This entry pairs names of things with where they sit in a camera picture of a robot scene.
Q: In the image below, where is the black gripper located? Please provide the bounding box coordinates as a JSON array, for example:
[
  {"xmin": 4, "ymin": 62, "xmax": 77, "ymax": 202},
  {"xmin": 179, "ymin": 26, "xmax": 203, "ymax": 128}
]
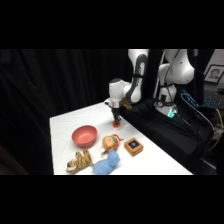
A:
[{"xmin": 111, "ymin": 107, "xmax": 123, "ymax": 125}]

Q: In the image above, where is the pink bowl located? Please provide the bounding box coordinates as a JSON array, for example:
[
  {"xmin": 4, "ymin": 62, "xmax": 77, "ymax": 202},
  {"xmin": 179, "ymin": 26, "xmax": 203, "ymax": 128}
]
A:
[{"xmin": 71, "ymin": 124, "xmax": 99, "ymax": 149}]

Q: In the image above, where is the orange doll with red hat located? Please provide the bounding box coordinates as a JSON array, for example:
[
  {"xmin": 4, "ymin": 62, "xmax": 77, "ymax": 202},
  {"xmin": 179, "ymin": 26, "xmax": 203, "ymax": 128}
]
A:
[{"xmin": 100, "ymin": 133, "xmax": 125, "ymax": 157}]

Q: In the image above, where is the wooden block with blue square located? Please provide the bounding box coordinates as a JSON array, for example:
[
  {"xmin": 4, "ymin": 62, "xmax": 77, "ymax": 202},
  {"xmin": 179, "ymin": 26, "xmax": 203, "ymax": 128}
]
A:
[{"xmin": 123, "ymin": 137, "xmax": 145, "ymax": 157}]

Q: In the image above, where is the blue plush toy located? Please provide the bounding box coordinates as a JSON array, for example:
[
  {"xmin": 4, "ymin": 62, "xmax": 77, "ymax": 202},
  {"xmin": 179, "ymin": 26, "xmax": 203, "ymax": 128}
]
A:
[{"xmin": 91, "ymin": 149, "xmax": 121, "ymax": 176}]

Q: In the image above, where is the black cloth-covered robot stand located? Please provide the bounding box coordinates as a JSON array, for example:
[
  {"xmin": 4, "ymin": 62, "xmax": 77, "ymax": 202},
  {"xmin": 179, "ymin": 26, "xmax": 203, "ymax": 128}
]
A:
[{"xmin": 119, "ymin": 97, "xmax": 216, "ymax": 176}]

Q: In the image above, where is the green base light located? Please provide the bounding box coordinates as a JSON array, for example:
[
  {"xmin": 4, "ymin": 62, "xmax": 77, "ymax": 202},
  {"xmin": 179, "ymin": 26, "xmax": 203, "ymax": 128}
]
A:
[{"xmin": 166, "ymin": 105, "xmax": 178, "ymax": 119}]

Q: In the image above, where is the tiger plush toy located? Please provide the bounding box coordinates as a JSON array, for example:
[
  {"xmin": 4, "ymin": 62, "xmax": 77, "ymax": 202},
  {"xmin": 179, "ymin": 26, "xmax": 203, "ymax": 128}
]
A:
[{"xmin": 65, "ymin": 148, "xmax": 95, "ymax": 175}]

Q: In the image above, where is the keyboard with blue lights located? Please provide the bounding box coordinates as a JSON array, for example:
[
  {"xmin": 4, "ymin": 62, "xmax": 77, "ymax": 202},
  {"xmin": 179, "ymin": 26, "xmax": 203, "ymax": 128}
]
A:
[{"xmin": 180, "ymin": 88, "xmax": 224, "ymax": 110}]

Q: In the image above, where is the black curtain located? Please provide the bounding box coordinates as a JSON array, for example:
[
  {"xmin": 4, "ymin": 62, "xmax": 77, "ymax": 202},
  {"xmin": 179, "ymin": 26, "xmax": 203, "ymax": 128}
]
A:
[{"xmin": 0, "ymin": 49, "xmax": 168, "ymax": 176}]

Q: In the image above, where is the framed portrait picture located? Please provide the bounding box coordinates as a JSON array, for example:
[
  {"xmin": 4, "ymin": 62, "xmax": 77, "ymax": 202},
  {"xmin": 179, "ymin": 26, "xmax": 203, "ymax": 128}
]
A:
[{"xmin": 203, "ymin": 64, "xmax": 224, "ymax": 85}]

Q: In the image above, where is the yellowish wrist camera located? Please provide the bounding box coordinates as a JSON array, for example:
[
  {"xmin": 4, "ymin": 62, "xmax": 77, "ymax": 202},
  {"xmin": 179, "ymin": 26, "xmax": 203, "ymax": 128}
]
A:
[{"xmin": 121, "ymin": 99, "xmax": 133, "ymax": 110}]

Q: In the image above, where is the yellow cable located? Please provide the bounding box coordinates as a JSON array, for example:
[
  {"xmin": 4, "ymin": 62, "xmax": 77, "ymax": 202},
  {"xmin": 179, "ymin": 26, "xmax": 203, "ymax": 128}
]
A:
[{"xmin": 208, "ymin": 108, "xmax": 224, "ymax": 152}]

